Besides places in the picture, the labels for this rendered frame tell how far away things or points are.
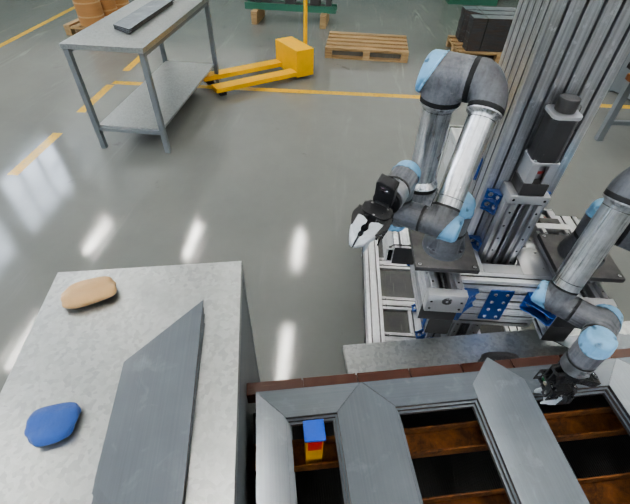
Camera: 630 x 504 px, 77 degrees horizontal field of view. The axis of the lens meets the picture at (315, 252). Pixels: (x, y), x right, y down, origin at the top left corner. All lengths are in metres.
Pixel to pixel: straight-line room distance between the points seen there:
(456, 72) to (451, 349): 1.02
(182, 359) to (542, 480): 1.03
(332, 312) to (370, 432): 1.37
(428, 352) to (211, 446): 0.92
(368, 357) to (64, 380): 0.99
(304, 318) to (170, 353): 1.45
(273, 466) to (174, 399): 0.34
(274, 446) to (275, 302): 1.46
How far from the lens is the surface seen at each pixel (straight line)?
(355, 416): 1.29
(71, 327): 1.37
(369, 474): 1.24
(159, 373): 1.15
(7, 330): 3.03
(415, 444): 1.48
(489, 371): 1.48
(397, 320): 2.31
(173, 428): 1.08
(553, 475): 1.41
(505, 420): 1.42
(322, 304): 2.58
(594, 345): 1.21
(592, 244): 1.24
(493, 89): 1.17
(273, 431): 1.27
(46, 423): 1.19
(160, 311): 1.30
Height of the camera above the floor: 2.03
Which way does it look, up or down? 44 degrees down
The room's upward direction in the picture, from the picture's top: 2 degrees clockwise
